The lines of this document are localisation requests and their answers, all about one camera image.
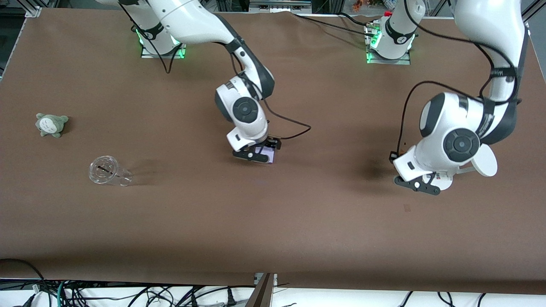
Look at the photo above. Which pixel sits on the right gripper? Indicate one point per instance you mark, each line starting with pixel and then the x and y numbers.
pixel 272 142

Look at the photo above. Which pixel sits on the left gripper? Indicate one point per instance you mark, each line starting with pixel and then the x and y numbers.
pixel 391 158

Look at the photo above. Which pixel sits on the lavender card box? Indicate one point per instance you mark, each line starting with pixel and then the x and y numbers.
pixel 269 157

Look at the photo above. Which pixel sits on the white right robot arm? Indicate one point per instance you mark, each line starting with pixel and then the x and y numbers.
pixel 192 21

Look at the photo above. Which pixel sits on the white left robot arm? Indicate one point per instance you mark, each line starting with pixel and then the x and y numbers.
pixel 486 25

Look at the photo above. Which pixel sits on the brown table cover sheet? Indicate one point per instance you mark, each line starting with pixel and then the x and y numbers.
pixel 273 221

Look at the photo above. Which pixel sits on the clear plastic cup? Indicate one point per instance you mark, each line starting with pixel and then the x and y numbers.
pixel 104 170

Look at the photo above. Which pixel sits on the black power plug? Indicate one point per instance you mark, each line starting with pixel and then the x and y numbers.
pixel 231 298

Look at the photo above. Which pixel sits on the orange background toy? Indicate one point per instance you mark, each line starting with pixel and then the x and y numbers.
pixel 357 5

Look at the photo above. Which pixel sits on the grey totoro plush toy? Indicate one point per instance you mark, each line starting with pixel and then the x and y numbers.
pixel 50 125

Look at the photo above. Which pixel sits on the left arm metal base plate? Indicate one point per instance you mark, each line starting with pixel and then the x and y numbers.
pixel 405 61

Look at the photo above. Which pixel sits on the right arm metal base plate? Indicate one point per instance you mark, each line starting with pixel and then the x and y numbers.
pixel 147 54

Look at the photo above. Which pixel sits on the metal table post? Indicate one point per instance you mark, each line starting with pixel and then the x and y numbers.
pixel 261 292

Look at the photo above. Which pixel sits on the aluminium corner bracket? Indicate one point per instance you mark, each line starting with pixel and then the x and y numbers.
pixel 34 11

